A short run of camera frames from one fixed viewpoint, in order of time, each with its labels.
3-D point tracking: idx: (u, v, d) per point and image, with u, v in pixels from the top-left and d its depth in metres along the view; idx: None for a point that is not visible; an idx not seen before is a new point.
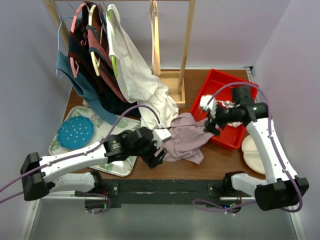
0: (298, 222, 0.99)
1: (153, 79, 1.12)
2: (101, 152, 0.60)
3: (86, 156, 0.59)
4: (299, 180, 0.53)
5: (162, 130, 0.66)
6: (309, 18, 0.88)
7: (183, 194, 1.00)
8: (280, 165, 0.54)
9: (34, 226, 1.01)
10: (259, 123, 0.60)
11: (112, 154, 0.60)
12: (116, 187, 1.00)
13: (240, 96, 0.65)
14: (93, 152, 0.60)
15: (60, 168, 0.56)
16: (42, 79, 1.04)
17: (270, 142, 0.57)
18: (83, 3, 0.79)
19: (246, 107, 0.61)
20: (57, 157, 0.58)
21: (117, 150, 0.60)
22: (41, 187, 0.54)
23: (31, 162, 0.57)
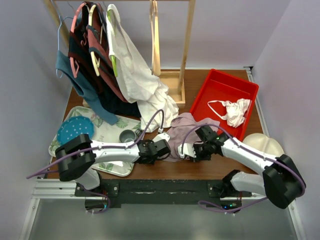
0: (298, 222, 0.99)
1: (153, 80, 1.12)
2: (135, 150, 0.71)
3: (125, 149, 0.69)
4: (280, 158, 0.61)
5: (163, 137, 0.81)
6: (310, 19, 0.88)
7: (183, 194, 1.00)
8: (260, 157, 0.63)
9: (34, 226, 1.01)
10: (226, 144, 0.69)
11: (142, 153, 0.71)
12: (116, 187, 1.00)
13: (205, 134, 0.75)
14: (131, 149, 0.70)
15: (106, 153, 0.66)
16: (42, 79, 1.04)
17: (241, 149, 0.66)
18: (83, 3, 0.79)
19: (213, 142, 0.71)
20: (104, 143, 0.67)
21: (145, 152, 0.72)
22: (87, 167, 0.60)
23: (81, 142, 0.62)
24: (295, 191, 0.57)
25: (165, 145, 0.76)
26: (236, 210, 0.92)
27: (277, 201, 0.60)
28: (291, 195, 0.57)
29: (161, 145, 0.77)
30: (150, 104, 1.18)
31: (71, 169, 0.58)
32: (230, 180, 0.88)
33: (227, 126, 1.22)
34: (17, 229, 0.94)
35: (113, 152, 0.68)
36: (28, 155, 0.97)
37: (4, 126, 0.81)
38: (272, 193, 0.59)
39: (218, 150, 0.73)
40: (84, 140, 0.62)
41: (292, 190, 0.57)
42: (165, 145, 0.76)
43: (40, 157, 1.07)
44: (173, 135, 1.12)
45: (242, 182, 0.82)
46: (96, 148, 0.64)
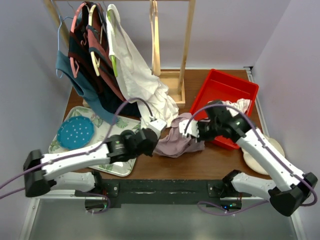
0: (298, 222, 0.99)
1: (153, 80, 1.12)
2: (103, 152, 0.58)
3: (87, 155, 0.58)
4: (308, 177, 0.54)
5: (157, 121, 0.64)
6: (309, 18, 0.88)
7: (183, 194, 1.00)
8: (287, 171, 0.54)
9: (34, 226, 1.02)
10: (249, 137, 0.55)
11: (115, 153, 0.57)
12: (116, 187, 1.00)
13: (217, 114, 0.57)
14: (95, 151, 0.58)
15: (61, 166, 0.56)
16: (42, 79, 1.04)
17: (266, 152, 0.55)
18: (83, 3, 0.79)
19: (229, 124, 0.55)
20: (59, 155, 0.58)
21: (120, 150, 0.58)
22: (42, 185, 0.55)
23: (32, 158, 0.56)
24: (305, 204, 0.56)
25: (145, 136, 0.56)
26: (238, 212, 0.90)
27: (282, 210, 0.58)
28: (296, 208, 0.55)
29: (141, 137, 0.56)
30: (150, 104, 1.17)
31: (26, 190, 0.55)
32: (230, 181, 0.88)
33: None
34: (17, 229, 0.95)
35: (73, 162, 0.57)
36: (28, 155, 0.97)
37: (3, 126, 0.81)
38: (280, 202, 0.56)
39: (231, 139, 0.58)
40: (36, 155, 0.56)
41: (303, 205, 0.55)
42: (145, 137, 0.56)
43: None
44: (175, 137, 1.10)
45: (244, 184, 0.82)
46: (46, 164, 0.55)
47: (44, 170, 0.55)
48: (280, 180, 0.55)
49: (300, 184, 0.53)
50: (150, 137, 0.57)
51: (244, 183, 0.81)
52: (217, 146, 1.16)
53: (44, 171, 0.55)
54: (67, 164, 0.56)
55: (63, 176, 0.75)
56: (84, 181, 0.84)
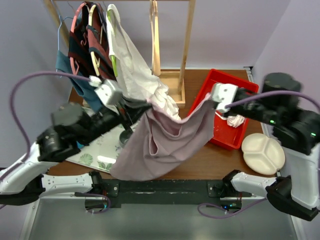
0: (298, 222, 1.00)
1: (153, 80, 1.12)
2: (35, 156, 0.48)
3: (23, 164, 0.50)
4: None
5: (101, 89, 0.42)
6: (309, 19, 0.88)
7: (183, 194, 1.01)
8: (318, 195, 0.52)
9: (35, 225, 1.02)
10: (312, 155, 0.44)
11: (47, 151, 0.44)
12: (116, 187, 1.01)
13: (289, 109, 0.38)
14: (29, 158, 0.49)
15: (8, 182, 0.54)
16: (42, 79, 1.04)
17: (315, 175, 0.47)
18: (83, 3, 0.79)
19: (298, 130, 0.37)
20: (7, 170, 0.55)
21: (51, 147, 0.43)
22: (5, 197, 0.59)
23: None
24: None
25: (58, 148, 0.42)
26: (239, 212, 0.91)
27: (278, 204, 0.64)
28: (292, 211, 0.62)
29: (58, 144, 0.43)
30: None
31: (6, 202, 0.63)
32: (230, 181, 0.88)
33: (228, 126, 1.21)
34: (17, 228, 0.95)
35: (16, 176, 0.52)
36: None
37: (3, 126, 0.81)
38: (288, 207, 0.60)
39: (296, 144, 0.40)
40: None
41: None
42: (55, 149, 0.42)
43: None
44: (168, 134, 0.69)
45: (243, 183, 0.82)
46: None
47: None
48: (305, 197, 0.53)
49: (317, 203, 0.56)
50: (72, 116, 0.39)
51: (243, 182, 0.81)
52: (217, 146, 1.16)
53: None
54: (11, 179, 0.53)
55: (53, 182, 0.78)
56: (78, 184, 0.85)
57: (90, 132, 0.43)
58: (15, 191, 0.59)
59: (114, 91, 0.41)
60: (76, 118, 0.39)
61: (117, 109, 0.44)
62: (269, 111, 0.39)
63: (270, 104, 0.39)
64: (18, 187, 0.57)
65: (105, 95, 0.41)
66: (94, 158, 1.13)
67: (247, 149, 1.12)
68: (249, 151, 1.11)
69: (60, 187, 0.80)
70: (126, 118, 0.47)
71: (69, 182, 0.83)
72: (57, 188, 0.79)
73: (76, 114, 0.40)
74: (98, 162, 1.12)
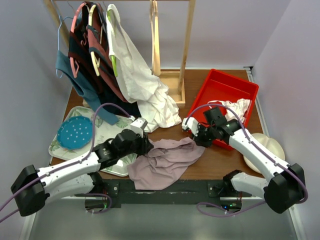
0: (299, 223, 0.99)
1: (153, 80, 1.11)
2: (94, 159, 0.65)
3: (81, 164, 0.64)
4: (292, 167, 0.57)
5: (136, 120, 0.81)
6: (310, 18, 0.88)
7: (183, 194, 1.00)
8: (270, 161, 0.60)
9: (34, 225, 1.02)
10: (236, 135, 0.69)
11: (105, 159, 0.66)
12: (116, 187, 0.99)
13: (214, 118, 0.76)
14: (88, 160, 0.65)
15: (59, 176, 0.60)
16: (42, 79, 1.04)
17: (253, 146, 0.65)
18: (83, 3, 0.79)
19: (221, 128, 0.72)
20: (54, 167, 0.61)
21: (108, 156, 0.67)
22: (40, 198, 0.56)
23: (28, 174, 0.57)
24: (296, 198, 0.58)
25: (111, 157, 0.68)
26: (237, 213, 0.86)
27: (270, 200, 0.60)
28: (290, 203, 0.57)
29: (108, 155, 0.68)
30: (150, 104, 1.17)
31: (27, 204, 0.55)
32: (230, 180, 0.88)
33: None
34: (17, 228, 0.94)
35: (70, 172, 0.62)
36: (28, 155, 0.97)
37: (3, 126, 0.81)
38: (271, 195, 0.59)
39: (225, 139, 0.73)
40: (31, 171, 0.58)
41: (294, 199, 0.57)
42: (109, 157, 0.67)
43: (40, 157, 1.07)
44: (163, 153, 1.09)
45: (243, 183, 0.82)
46: (44, 176, 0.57)
47: (43, 182, 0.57)
48: (265, 171, 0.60)
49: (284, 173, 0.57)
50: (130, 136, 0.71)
51: (243, 182, 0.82)
52: (217, 146, 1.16)
53: (43, 183, 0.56)
54: (64, 174, 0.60)
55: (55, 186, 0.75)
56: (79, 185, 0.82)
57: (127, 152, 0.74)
58: (45, 191, 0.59)
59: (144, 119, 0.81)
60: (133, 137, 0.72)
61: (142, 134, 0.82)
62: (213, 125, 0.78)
63: (210, 123, 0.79)
64: (53, 186, 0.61)
65: (139, 122, 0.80)
66: None
67: None
68: None
69: (63, 190, 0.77)
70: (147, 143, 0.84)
71: (71, 184, 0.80)
72: (60, 191, 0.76)
73: (131, 136, 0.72)
74: None
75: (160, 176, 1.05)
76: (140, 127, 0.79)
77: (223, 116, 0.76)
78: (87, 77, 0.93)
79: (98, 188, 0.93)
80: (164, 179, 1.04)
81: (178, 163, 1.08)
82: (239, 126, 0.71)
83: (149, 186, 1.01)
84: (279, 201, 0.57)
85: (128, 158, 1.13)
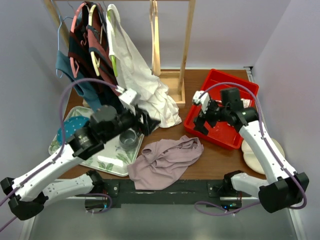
0: (299, 223, 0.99)
1: (153, 80, 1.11)
2: (68, 154, 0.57)
3: (54, 164, 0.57)
4: (299, 176, 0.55)
5: (125, 94, 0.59)
6: (310, 19, 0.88)
7: (183, 194, 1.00)
8: (278, 164, 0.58)
9: (34, 225, 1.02)
10: (250, 126, 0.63)
11: (83, 148, 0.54)
12: (116, 187, 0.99)
13: (230, 100, 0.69)
14: (61, 157, 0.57)
15: (33, 185, 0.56)
16: (42, 79, 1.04)
17: (264, 143, 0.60)
18: (83, 3, 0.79)
19: (236, 114, 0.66)
20: (28, 174, 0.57)
21: (87, 143, 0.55)
22: (23, 207, 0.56)
23: (4, 188, 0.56)
24: (290, 203, 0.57)
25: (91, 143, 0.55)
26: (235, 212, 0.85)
27: (265, 201, 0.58)
28: (283, 205, 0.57)
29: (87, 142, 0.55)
30: (150, 104, 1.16)
31: (16, 215, 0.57)
32: (230, 178, 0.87)
33: (227, 126, 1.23)
34: (18, 228, 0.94)
35: (44, 176, 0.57)
36: (27, 155, 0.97)
37: (3, 126, 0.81)
38: (265, 195, 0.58)
39: (236, 126, 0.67)
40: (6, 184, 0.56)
41: (287, 203, 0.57)
42: (88, 145, 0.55)
43: (40, 157, 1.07)
44: (163, 153, 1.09)
45: (242, 182, 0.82)
46: (16, 189, 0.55)
47: (18, 195, 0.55)
48: (270, 173, 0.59)
49: (288, 179, 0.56)
50: (105, 116, 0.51)
51: (242, 181, 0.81)
52: (217, 146, 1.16)
53: (18, 196, 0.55)
54: (38, 181, 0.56)
55: (53, 189, 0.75)
56: (79, 185, 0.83)
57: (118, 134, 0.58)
58: (30, 198, 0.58)
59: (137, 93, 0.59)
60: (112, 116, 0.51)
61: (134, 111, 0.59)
62: (227, 107, 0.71)
63: (224, 103, 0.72)
64: (36, 191, 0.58)
65: (129, 96, 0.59)
66: (94, 158, 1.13)
67: (247, 149, 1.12)
68: (249, 151, 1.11)
69: (62, 192, 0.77)
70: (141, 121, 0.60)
71: (69, 186, 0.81)
72: (59, 194, 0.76)
73: (111, 114, 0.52)
74: (98, 162, 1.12)
75: (160, 177, 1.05)
76: (129, 104, 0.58)
77: (240, 101, 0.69)
78: (87, 78, 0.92)
79: (98, 187, 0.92)
80: (164, 179, 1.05)
81: (178, 163, 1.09)
82: (255, 117, 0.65)
83: (149, 186, 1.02)
84: (274, 203, 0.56)
85: (128, 158, 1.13)
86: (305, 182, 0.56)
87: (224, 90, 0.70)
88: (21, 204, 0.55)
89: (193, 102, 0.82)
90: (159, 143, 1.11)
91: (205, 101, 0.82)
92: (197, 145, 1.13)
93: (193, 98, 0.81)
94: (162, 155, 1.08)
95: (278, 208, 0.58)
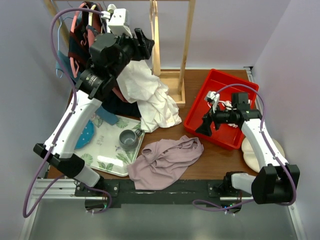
0: (299, 223, 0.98)
1: (153, 80, 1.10)
2: (85, 99, 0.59)
3: (75, 113, 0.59)
4: (289, 166, 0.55)
5: (114, 17, 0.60)
6: (310, 18, 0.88)
7: (183, 194, 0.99)
8: (270, 153, 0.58)
9: (34, 225, 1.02)
10: (251, 122, 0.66)
11: (96, 87, 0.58)
12: (116, 187, 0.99)
13: (238, 102, 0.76)
14: (79, 104, 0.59)
15: (65, 139, 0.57)
16: (42, 78, 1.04)
17: (261, 136, 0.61)
18: (83, 3, 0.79)
19: (240, 112, 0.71)
20: (56, 133, 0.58)
21: (96, 81, 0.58)
22: (66, 164, 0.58)
23: (39, 153, 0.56)
24: (279, 198, 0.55)
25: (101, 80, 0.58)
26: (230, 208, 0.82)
27: (255, 192, 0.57)
28: (273, 198, 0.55)
29: (97, 80, 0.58)
30: (150, 104, 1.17)
31: (63, 174, 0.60)
32: (231, 175, 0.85)
33: (227, 127, 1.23)
34: (18, 229, 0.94)
35: (72, 128, 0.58)
36: (27, 155, 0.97)
37: (3, 126, 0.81)
38: (256, 185, 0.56)
39: (240, 124, 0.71)
40: (38, 149, 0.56)
41: (278, 196, 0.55)
42: (100, 82, 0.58)
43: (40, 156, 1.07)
44: (163, 153, 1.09)
45: (239, 178, 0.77)
46: (52, 148, 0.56)
47: (56, 153, 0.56)
48: (262, 161, 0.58)
49: (278, 167, 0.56)
50: (107, 43, 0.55)
51: (240, 177, 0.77)
52: (217, 147, 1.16)
53: (56, 154, 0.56)
54: (68, 134, 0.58)
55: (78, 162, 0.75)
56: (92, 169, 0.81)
57: (123, 62, 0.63)
58: (69, 155, 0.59)
59: (125, 12, 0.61)
60: (113, 42, 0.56)
61: (130, 34, 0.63)
62: (234, 108, 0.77)
63: (233, 105, 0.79)
64: (71, 147, 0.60)
65: (119, 17, 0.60)
66: (94, 158, 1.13)
67: (247, 149, 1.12)
68: (248, 152, 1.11)
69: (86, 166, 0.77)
70: (140, 45, 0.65)
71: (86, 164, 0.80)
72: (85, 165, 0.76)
73: (110, 40, 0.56)
74: (98, 162, 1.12)
75: (160, 177, 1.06)
76: (123, 24, 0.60)
77: (248, 103, 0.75)
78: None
79: (99, 184, 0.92)
80: (164, 179, 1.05)
81: (178, 163, 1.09)
82: (259, 117, 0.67)
83: (149, 186, 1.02)
84: (262, 193, 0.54)
85: (128, 158, 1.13)
86: (297, 176, 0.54)
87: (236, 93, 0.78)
88: (63, 160, 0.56)
89: (207, 98, 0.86)
90: (159, 143, 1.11)
91: (218, 100, 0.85)
92: (197, 145, 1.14)
93: (208, 96, 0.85)
94: (162, 155, 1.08)
95: (269, 201, 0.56)
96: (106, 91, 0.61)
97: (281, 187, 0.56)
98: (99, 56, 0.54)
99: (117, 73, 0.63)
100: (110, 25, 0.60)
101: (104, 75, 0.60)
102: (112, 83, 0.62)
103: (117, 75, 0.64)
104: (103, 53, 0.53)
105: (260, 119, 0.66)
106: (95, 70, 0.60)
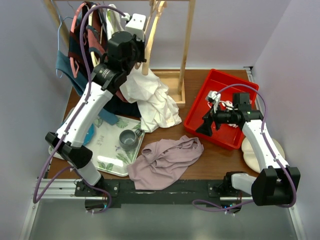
0: (299, 223, 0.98)
1: (153, 80, 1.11)
2: (97, 90, 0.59)
3: (88, 103, 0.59)
4: (290, 169, 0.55)
5: (134, 21, 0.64)
6: (310, 19, 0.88)
7: (183, 193, 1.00)
8: (271, 155, 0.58)
9: (34, 225, 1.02)
10: (252, 123, 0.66)
11: (109, 79, 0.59)
12: (116, 187, 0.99)
13: (239, 102, 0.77)
14: (92, 95, 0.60)
15: (77, 128, 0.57)
16: (42, 79, 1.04)
17: (261, 137, 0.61)
18: (83, 3, 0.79)
19: (241, 112, 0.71)
20: (68, 123, 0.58)
21: (110, 74, 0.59)
22: (77, 152, 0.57)
23: (51, 142, 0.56)
24: (279, 200, 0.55)
25: (114, 73, 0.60)
26: (231, 208, 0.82)
27: (255, 192, 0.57)
28: (273, 199, 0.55)
29: (110, 73, 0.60)
30: (150, 104, 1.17)
31: (73, 164, 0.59)
32: (231, 175, 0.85)
33: (227, 126, 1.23)
34: (18, 229, 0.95)
35: (84, 118, 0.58)
36: (27, 155, 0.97)
37: (3, 125, 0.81)
38: (256, 185, 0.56)
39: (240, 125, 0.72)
40: (51, 138, 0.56)
41: (279, 199, 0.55)
42: (113, 74, 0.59)
43: (40, 156, 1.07)
44: (163, 153, 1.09)
45: (239, 179, 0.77)
46: (64, 136, 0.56)
47: (68, 141, 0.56)
48: (263, 162, 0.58)
49: (278, 169, 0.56)
50: (123, 39, 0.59)
51: (239, 178, 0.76)
52: (217, 147, 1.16)
53: (68, 142, 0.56)
54: (80, 123, 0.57)
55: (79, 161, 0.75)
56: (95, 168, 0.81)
57: (135, 60, 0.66)
58: (79, 145, 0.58)
59: (145, 18, 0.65)
60: (128, 39, 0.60)
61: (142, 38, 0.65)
62: (235, 108, 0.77)
63: (234, 105, 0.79)
64: (82, 137, 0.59)
65: (139, 22, 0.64)
66: (94, 158, 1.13)
67: (247, 149, 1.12)
68: (248, 152, 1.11)
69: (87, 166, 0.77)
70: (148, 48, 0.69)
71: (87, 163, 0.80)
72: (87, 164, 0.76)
73: (126, 38, 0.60)
74: (98, 162, 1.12)
75: (160, 177, 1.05)
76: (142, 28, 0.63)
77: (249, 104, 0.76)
78: None
79: (99, 184, 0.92)
80: (164, 179, 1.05)
81: (178, 163, 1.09)
82: (259, 118, 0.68)
83: (149, 186, 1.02)
84: (263, 193, 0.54)
85: (128, 158, 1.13)
86: (297, 178, 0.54)
87: (236, 94, 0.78)
88: (75, 148, 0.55)
89: (208, 98, 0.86)
90: (159, 143, 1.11)
91: (219, 100, 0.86)
92: (197, 145, 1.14)
93: (209, 96, 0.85)
94: (162, 154, 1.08)
95: (270, 202, 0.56)
96: (117, 85, 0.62)
97: (281, 188, 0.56)
98: (115, 50, 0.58)
99: (128, 71, 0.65)
100: (129, 26, 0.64)
101: (116, 69, 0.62)
102: (123, 79, 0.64)
103: (128, 73, 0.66)
104: (119, 48, 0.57)
105: (260, 119, 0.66)
106: (109, 65, 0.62)
